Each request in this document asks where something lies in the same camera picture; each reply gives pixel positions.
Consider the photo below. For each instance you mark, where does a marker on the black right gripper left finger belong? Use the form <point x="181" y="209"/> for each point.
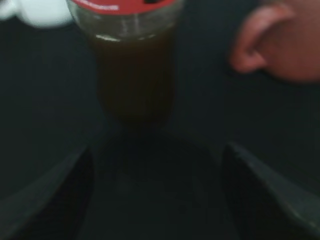
<point x="54" y="206"/>

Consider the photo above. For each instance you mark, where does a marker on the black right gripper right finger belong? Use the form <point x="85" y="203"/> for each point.
<point x="264" y="204"/>

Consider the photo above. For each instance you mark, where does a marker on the cola bottle red label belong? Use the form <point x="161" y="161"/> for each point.
<point x="133" y="44"/>

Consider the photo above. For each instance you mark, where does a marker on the white cup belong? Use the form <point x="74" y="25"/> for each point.
<point x="37" y="13"/>

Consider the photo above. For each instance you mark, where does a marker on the red pink mug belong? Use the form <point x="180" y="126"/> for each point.
<point x="281" y="37"/>

